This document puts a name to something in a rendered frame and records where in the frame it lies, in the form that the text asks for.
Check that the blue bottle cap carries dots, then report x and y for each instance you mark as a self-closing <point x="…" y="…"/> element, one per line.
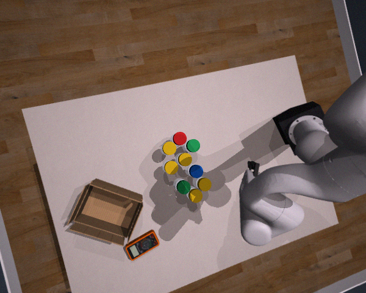
<point x="194" y="170"/>

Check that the orange digital multimeter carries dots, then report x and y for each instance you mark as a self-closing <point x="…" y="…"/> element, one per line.
<point x="142" y="245"/>

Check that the red-capped bottle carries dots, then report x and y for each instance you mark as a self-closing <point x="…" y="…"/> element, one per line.
<point x="178" y="138"/>

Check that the yellow bottle cap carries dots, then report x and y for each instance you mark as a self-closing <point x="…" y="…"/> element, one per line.
<point x="194" y="195"/>
<point x="183" y="159"/>
<point x="168" y="148"/>
<point x="202" y="183"/>
<point x="170" y="167"/>

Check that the green bottle cap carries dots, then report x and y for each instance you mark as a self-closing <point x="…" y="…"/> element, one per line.
<point x="182" y="186"/>
<point x="190" y="146"/>

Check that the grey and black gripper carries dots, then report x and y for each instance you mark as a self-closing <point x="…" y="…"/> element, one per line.
<point x="249" y="175"/>

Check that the open brown cardboard box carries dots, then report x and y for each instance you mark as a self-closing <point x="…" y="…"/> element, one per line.
<point x="106" y="211"/>

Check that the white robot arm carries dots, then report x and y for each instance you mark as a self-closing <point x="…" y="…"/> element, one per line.
<point x="334" y="169"/>

